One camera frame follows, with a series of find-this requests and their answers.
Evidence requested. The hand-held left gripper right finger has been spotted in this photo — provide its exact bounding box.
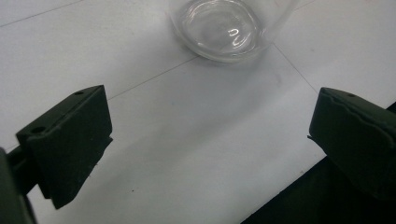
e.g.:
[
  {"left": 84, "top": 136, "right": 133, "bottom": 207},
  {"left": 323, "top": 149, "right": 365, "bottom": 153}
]
[{"left": 307, "top": 87, "right": 396, "bottom": 203}]

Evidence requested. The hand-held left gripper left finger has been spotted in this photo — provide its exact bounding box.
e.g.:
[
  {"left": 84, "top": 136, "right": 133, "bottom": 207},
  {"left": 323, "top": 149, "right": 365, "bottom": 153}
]
[{"left": 7, "top": 84, "right": 114, "bottom": 210}]

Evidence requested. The clear glass bowl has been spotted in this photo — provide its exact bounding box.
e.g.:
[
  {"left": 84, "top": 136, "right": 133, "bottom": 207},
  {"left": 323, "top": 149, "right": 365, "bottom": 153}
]
[{"left": 166, "top": 0, "right": 301, "bottom": 64}]

